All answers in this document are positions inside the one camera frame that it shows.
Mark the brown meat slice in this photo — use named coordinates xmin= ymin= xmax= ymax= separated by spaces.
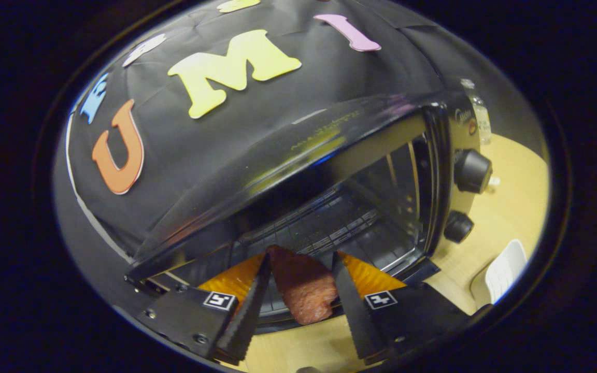
xmin=266 ymin=245 xmax=339 ymax=325

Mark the small clear bottle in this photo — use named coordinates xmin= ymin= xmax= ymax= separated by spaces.
xmin=459 ymin=78 xmax=492 ymax=146

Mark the white rectangular tray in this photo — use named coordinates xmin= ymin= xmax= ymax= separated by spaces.
xmin=485 ymin=239 xmax=528 ymax=305

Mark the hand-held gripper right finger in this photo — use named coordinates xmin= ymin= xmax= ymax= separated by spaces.
xmin=331 ymin=251 xmax=478 ymax=363

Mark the black toaster oven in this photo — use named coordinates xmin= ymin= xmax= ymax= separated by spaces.
xmin=125 ymin=91 xmax=493 ymax=335

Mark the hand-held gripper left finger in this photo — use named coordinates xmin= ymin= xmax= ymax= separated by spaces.
xmin=135 ymin=253 xmax=273 ymax=363

